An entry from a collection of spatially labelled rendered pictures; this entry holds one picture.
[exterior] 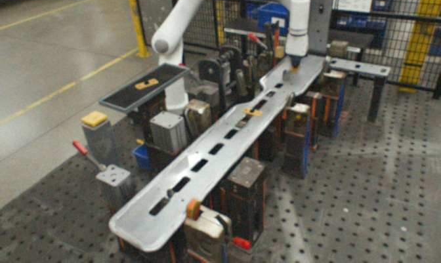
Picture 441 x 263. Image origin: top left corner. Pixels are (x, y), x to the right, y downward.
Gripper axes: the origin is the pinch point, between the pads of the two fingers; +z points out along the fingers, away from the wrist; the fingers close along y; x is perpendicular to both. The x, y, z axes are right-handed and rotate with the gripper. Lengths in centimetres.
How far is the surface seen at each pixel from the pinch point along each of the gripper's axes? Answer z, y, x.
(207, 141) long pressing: 3, -5, -72
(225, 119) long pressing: 3, -7, -57
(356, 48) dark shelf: 0.8, 21.4, 32.3
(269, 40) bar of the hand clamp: -9.9, -14.0, -1.9
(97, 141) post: -6, -30, -99
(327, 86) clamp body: 5.3, 19.2, -8.4
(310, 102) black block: 7.5, 16.4, -21.7
